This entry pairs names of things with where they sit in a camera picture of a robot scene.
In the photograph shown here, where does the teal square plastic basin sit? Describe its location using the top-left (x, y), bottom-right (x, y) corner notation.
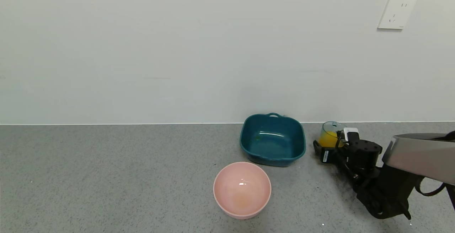
top-left (240, 113), bottom-right (306, 167)

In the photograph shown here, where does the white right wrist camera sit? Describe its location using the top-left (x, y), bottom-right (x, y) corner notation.
top-left (343, 128), bottom-right (359, 142)

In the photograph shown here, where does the black camera cable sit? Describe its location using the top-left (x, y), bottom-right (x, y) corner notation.
top-left (334, 130), bottom-right (359, 180)

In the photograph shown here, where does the orange juice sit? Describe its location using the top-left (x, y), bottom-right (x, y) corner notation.
top-left (319, 131), bottom-right (343, 147)

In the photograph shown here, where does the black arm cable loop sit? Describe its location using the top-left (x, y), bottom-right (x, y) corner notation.
top-left (414, 180), bottom-right (447, 197)

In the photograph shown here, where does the white wall socket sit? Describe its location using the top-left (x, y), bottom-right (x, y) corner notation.
top-left (377, 0), bottom-right (417, 31)

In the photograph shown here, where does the pink round bowl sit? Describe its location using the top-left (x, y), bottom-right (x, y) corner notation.
top-left (213, 162), bottom-right (272, 220)

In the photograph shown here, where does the ribbed transparent plastic cup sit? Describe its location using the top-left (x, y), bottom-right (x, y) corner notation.
top-left (318, 121), bottom-right (347, 148)

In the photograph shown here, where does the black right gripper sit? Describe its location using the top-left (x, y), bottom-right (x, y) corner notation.
top-left (313, 140), bottom-right (346, 163)

